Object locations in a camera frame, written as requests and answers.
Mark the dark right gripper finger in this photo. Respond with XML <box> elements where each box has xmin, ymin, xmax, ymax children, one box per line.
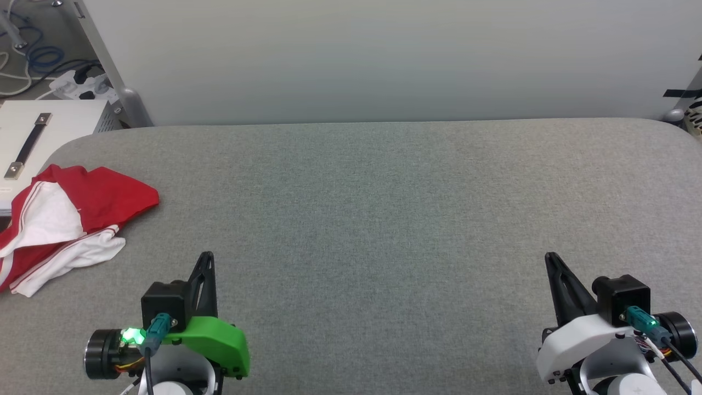
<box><xmin>544</xmin><ymin>252</ymin><xmax>599</xmax><ymax>328</ymax></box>

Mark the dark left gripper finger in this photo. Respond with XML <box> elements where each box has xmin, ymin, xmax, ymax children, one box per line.
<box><xmin>188</xmin><ymin>251</ymin><xmax>218</xmax><ymax>319</ymax></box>

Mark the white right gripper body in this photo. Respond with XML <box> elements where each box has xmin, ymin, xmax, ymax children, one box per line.
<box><xmin>536</xmin><ymin>313</ymin><xmax>638</xmax><ymax>383</ymax></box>

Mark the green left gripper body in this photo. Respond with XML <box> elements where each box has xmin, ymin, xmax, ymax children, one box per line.
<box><xmin>162</xmin><ymin>317</ymin><xmax>251</xmax><ymax>379</ymax></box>

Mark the red and white sports jersey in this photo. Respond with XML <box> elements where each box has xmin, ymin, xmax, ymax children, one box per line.
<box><xmin>0</xmin><ymin>164</ymin><xmax>160</xmax><ymax>297</ymax></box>

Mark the white metal box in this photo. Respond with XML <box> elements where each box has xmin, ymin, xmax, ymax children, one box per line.
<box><xmin>0</xmin><ymin>99</ymin><xmax>122</xmax><ymax>216</ymax></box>

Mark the black tape strip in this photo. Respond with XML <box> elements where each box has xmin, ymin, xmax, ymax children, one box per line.
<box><xmin>663</xmin><ymin>55</ymin><xmax>702</xmax><ymax>99</ymax></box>

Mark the white power strip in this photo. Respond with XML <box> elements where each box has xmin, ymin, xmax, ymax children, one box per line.
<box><xmin>49</xmin><ymin>70</ymin><xmax>118</xmax><ymax>105</ymax></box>

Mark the white partition panel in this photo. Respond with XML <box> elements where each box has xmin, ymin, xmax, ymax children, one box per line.
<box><xmin>82</xmin><ymin>0</ymin><xmax>702</xmax><ymax>127</ymax></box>

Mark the grey metal table leg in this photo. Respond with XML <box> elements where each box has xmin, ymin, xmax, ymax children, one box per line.
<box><xmin>0</xmin><ymin>0</ymin><xmax>29</xmax><ymax>50</ymax></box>

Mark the teal plug left camera cable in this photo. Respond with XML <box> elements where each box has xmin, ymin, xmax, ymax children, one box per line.
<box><xmin>141</xmin><ymin>313</ymin><xmax>177</xmax><ymax>395</ymax></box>

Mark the teal plug camera cable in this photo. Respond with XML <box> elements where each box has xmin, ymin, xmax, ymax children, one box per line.
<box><xmin>625</xmin><ymin>306</ymin><xmax>702</xmax><ymax>385</ymax></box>
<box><xmin>141</xmin><ymin>313</ymin><xmax>177</xmax><ymax>395</ymax></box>

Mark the teal plug right camera cable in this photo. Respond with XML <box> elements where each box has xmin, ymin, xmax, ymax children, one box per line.
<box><xmin>625</xmin><ymin>306</ymin><xmax>702</xmax><ymax>385</ymax></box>

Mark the black strap box handle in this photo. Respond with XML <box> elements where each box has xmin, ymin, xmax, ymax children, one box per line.
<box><xmin>4</xmin><ymin>113</ymin><xmax>53</xmax><ymax>180</ymax></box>

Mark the grey partition post with foot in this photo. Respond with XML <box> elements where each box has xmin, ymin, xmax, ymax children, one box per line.
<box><xmin>74</xmin><ymin>0</ymin><xmax>154</xmax><ymax>128</ymax></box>

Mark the white floor cable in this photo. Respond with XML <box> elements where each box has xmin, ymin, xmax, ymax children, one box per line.
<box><xmin>0</xmin><ymin>50</ymin><xmax>56</xmax><ymax>100</ymax></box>

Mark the blue coiled cable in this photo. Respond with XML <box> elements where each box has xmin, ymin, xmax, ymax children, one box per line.
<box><xmin>0</xmin><ymin>11</ymin><xmax>66</xmax><ymax>75</ymax></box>

